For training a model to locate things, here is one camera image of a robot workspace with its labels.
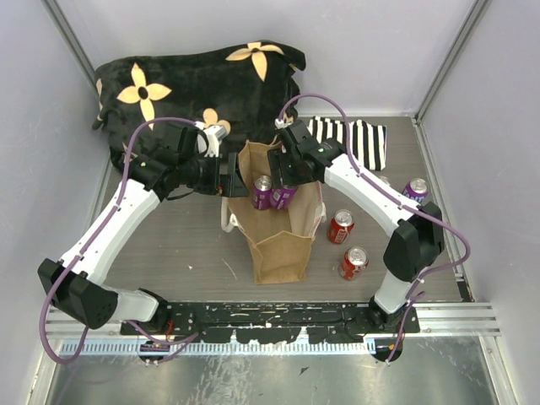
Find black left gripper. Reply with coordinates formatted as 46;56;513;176
180;150;250;197

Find purple Fanta can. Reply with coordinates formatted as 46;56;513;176
402;178;429;204
270;186;298;210
252;175;273;210

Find brown burlap canvas bag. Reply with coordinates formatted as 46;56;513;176
222;140;327;285

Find red Coke can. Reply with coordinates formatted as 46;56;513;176
378;175;392;186
338;246;369;281
327;209;354;244

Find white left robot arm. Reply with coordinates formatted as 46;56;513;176
37;119;248;334

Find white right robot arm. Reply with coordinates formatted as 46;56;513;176
267;119;445;332

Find black white striped cloth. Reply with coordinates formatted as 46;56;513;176
307;116;387;171

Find black floral plush blanket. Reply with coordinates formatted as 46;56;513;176
93;40;306;170

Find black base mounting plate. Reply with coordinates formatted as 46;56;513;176
117;301;421;345

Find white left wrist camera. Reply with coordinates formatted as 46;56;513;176
197;125;228;157

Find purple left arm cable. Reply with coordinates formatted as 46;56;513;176
40;116;208;365

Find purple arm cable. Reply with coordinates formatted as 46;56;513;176
40;116;208;365
279;93;472;367

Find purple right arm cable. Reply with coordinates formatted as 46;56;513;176
279;93;472;367

